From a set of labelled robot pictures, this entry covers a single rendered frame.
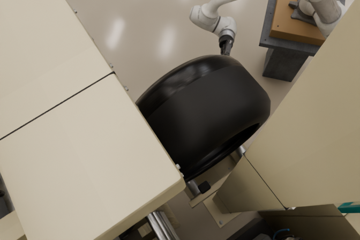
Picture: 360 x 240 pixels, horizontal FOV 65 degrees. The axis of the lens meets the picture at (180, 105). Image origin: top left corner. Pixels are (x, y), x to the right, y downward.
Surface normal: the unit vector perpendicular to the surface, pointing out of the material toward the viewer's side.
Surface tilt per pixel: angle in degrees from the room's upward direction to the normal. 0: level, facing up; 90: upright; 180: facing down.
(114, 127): 0
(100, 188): 0
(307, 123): 90
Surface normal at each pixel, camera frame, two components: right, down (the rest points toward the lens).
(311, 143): -0.83, 0.54
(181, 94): -0.17, -0.30
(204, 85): 0.04, -0.44
